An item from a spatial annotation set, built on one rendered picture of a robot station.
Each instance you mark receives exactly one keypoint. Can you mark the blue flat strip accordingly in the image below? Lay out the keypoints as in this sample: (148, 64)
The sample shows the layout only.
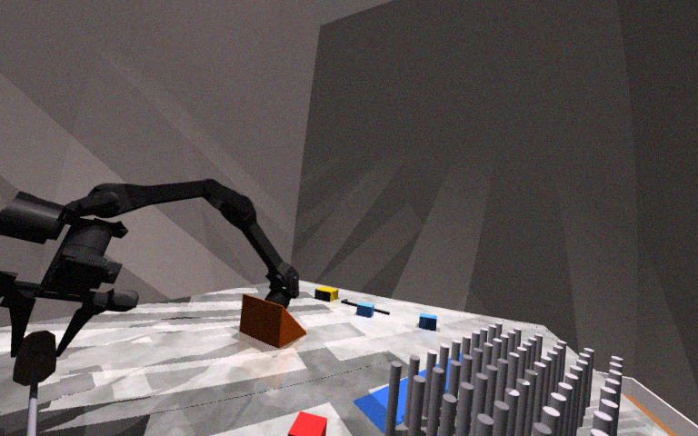
(374, 405)

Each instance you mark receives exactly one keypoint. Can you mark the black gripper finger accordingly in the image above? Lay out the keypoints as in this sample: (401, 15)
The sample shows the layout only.
(20, 311)
(82, 316)

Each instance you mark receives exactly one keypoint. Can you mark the small blue block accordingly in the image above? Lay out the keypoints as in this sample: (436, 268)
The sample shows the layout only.
(365, 309)
(427, 321)

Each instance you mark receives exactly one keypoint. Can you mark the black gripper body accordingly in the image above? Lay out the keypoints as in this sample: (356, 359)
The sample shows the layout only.
(117, 300)

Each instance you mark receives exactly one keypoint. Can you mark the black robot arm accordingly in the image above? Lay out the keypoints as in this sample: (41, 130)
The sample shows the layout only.
(35, 220)

